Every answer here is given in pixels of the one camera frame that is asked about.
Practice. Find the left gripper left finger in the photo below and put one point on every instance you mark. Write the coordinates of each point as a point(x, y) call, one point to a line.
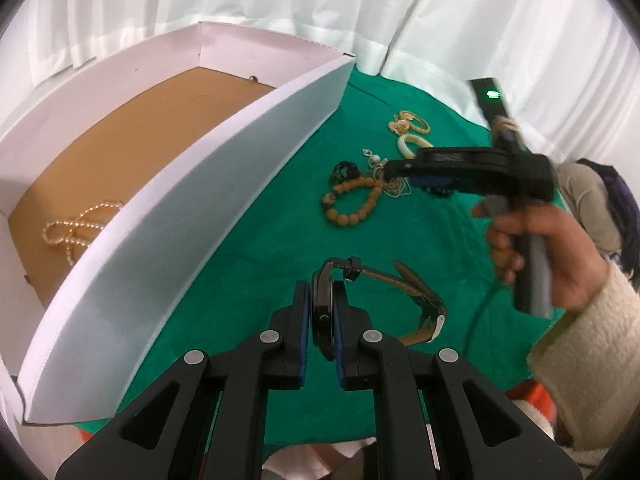
point(205, 416)

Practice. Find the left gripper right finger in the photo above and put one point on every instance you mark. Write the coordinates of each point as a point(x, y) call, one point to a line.
point(438, 417)

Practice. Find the white jade bangle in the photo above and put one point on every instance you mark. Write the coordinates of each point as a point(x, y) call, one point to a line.
point(407, 140)

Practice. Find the brown leather strap watch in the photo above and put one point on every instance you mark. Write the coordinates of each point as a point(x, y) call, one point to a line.
point(433, 312)

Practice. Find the small black bead jewelry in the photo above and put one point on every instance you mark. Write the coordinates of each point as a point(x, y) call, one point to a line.
point(344, 171)

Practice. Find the white fleece sleeve forearm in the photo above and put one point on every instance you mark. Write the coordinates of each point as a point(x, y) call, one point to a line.
point(589, 363)

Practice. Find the person's right hand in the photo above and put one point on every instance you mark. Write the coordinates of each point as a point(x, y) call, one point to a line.
point(578, 272)

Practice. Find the gold bangle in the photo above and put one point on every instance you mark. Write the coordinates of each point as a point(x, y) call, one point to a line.
point(413, 122)

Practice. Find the purple black bag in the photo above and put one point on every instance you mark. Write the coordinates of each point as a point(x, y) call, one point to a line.
point(624, 210)

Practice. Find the green velvet cloth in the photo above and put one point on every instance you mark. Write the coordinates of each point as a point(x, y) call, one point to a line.
point(284, 237)

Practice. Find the white curtain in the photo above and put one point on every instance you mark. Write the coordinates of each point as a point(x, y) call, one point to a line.
point(569, 68)

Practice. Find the white cardboard box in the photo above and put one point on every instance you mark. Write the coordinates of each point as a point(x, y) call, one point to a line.
point(119, 180)

